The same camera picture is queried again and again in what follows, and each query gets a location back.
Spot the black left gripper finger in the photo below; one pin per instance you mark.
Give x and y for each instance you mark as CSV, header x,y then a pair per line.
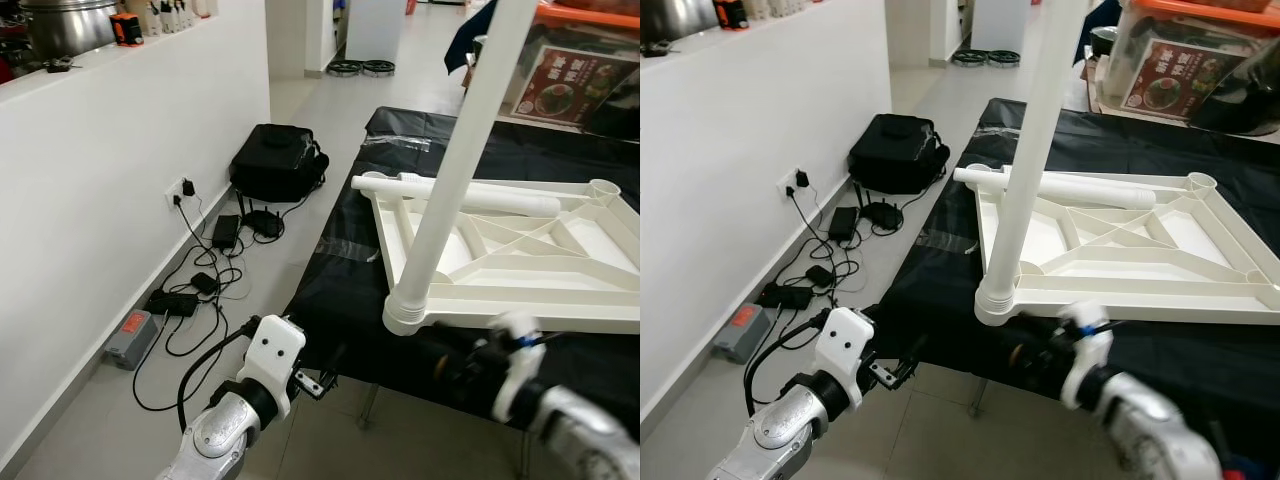
x,y
325,375
905,365

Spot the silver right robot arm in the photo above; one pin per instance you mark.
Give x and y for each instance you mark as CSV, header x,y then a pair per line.
x,y
1150,430
585,435

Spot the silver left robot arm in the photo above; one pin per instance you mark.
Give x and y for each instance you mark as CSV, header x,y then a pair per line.
x,y
215,440
775,435

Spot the grey metal table leg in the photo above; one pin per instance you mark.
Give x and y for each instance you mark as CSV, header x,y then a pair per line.
x,y
369,405
980,397

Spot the black table cloth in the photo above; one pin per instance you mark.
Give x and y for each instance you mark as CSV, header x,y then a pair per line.
x,y
930,290
340,290

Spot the small black power adapter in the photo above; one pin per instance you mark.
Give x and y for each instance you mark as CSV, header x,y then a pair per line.
x,y
820,276
204,283

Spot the white plastic table top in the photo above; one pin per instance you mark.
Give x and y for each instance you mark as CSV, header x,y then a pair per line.
x,y
1150,290
560,290

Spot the black power strip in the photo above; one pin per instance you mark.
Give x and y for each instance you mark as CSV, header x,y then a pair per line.
x,y
172,303
785,296

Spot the clear tape strip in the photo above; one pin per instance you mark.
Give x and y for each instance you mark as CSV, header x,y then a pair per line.
x,y
395,142
350,250
945,242

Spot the grey box red label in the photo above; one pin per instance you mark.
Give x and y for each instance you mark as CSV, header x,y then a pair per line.
x,y
132,338
742,330

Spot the black carry bag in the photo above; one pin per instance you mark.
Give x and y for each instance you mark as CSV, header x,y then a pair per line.
x,y
275,160
895,150

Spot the black shiny plastic bag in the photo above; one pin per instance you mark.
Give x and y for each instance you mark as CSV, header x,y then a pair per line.
x,y
620,110
1245,100

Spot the red food poster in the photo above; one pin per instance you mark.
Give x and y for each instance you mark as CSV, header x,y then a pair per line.
x,y
570,85
1180,80

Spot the clear storage box orange lid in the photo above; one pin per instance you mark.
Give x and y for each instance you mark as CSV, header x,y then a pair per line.
x,y
1220,12
590,15

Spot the orange black small device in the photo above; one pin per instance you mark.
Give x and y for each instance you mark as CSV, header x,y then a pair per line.
x,y
127,28
730,13

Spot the grey metal plant pot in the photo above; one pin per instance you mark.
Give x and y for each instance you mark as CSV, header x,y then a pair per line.
x,y
680,18
70,28

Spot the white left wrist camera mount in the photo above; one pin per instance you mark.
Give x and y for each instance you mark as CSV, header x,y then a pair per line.
x,y
272,350
845,345

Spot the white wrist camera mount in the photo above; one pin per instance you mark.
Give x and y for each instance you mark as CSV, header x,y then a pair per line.
x,y
272,350
515,365
1085,355
845,345

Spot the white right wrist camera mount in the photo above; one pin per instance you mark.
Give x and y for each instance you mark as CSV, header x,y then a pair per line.
x,y
515,365
1085,355

